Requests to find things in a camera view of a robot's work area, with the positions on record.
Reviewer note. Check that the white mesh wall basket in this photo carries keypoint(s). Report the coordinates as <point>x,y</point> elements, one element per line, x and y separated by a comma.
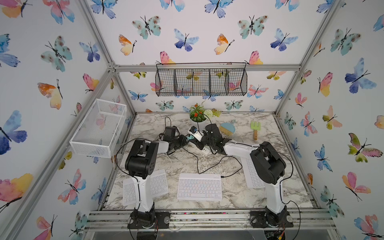
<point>98,133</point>

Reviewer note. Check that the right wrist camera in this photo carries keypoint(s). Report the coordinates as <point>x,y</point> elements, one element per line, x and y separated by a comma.
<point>195,133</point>

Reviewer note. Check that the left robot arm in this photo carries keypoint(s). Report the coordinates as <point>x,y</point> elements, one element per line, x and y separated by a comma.
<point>141,163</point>

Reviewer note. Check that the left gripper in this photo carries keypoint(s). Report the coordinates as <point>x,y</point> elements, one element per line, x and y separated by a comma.
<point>182,138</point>

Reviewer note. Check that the white keyboard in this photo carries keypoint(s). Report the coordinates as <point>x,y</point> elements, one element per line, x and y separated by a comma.
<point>200,187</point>
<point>159,187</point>
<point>252,178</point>

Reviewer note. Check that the white power strip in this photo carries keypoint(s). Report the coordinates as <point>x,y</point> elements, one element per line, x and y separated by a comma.
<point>204,150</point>

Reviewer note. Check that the black wire wall basket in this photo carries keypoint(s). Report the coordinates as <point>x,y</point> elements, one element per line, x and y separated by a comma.
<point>204,79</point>

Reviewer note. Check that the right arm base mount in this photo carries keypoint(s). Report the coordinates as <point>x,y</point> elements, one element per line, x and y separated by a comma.
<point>266,218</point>

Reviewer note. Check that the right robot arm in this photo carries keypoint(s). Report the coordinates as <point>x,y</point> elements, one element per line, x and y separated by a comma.
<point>269,165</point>

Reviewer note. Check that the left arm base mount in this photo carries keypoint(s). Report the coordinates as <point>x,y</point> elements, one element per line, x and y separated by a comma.
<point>149,220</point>

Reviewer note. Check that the teal USB charger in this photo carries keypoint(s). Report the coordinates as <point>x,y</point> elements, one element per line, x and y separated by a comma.
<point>190,137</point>

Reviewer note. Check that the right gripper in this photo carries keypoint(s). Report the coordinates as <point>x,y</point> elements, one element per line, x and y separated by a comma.
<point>197,143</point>

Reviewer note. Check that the potted artificial plant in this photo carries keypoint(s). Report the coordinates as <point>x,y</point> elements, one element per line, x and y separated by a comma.
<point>199,114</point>

